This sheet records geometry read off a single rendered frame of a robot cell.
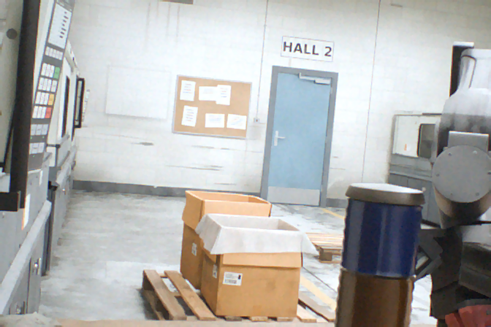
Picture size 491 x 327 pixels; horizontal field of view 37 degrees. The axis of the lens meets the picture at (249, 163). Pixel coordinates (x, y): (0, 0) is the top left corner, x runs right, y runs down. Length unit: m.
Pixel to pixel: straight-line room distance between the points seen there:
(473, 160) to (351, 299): 0.36
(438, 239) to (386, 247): 0.39
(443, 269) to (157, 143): 10.69
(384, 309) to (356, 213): 0.05
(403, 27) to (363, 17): 0.72
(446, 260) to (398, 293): 0.39
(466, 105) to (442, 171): 0.14
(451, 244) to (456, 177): 0.08
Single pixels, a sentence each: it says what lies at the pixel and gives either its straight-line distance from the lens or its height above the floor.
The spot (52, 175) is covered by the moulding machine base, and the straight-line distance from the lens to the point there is 5.16.
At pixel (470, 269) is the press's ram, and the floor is 1.12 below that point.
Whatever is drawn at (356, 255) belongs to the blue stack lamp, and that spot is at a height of 1.16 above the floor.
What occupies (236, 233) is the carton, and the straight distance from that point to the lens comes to 4.06.
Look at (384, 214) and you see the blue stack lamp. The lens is 0.35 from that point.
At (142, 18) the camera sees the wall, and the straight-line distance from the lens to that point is 11.43.
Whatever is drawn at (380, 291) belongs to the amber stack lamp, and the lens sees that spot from 0.35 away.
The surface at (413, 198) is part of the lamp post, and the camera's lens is 0.35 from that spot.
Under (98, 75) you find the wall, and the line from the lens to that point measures 11.33.
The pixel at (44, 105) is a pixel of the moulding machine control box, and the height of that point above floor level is 1.22.
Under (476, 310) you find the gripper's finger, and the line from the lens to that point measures 0.73.
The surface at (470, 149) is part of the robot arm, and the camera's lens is 0.70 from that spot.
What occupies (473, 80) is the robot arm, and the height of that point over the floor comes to 1.30.
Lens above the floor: 1.22
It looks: 3 degrees down
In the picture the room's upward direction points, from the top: 5 degrees clockwise
